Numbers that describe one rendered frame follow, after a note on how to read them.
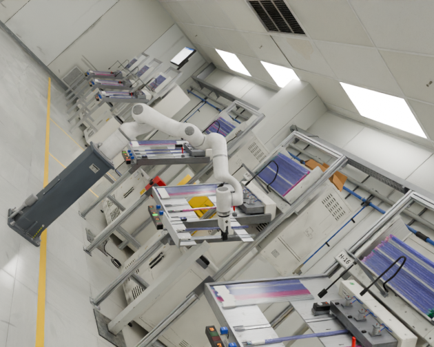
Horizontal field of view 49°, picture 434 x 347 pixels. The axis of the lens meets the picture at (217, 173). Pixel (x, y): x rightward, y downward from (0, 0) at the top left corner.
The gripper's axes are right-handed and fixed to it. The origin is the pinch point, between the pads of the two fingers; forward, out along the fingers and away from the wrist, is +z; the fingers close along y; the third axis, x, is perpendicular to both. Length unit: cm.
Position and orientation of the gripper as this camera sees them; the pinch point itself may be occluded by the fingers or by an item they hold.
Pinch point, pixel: (224, 236)
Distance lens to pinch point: 291.3
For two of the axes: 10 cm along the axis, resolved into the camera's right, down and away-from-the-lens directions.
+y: -3.6, -3.6, 8.6
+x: -9.3, 1.7, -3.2
